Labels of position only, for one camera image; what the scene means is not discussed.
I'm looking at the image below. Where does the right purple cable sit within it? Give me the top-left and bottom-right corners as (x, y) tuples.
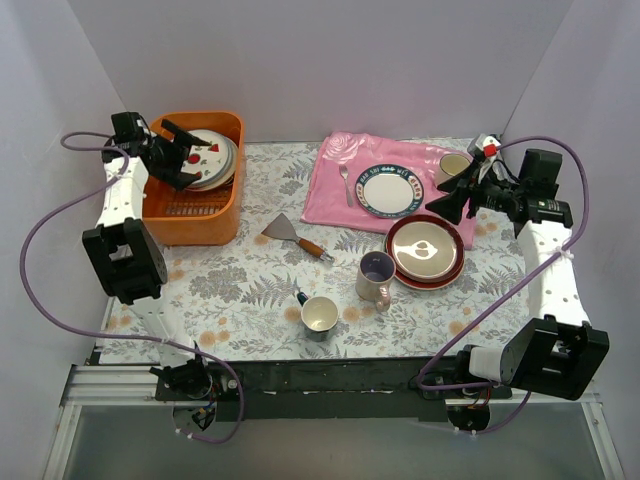
(415, 135), (591, 435)

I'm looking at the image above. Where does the round plate dark green rim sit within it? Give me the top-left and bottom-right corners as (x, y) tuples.
(355, 164), (425, 219)

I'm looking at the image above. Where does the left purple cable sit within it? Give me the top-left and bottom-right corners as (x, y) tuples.
(18, 131), (246, 445)

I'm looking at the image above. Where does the small silver spoon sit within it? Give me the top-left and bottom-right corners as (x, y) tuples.
(339, 164), (354, 207)

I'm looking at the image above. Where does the purple cable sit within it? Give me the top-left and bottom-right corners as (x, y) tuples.
(18, 131), (246, 445)
(415, 135), (591, 435)

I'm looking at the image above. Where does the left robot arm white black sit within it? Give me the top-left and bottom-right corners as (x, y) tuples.
(82, 111), (213, 400)

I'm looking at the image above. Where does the lower red rim plate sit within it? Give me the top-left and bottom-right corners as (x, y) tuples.
(384, 234), (465, 291)

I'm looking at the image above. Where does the cream cup teal handle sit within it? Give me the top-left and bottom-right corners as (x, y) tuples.
(295, 291), (339, 342)

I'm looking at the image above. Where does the red rim cream plate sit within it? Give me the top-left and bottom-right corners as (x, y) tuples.
(385, 215), (464, 283)

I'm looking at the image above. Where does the orange plastic dish bin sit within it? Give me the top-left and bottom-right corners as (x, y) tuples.
(142, 111), (246, 246)

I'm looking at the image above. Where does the cream mug dark rim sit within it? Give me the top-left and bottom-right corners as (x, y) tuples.
(434, 153), (471, 187)

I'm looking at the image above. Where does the floral table mat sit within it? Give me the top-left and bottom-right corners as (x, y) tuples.
(99, 138), (564, 364)

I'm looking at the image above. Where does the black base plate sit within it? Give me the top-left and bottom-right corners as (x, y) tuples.
(154, 357), (514, 424)

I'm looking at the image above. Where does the watermelon plate blue rim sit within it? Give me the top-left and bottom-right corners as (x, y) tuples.
(181, 129), (229, 190)
(195, 137), (239, 191)

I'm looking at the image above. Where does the iridescent mug pink handle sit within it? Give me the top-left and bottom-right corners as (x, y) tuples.
(355, 251), (396, 312)

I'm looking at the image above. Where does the metal scraper wooden handle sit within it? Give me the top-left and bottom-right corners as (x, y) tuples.
(262, 213), (334, 263)

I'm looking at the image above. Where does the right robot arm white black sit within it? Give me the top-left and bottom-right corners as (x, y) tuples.
(426, 145), (610, 400)

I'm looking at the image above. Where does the aluminium frame rail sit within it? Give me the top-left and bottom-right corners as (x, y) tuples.
(44, 366), (624, 479)

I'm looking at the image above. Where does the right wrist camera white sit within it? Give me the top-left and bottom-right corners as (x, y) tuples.
(467, 134), (501, 181)

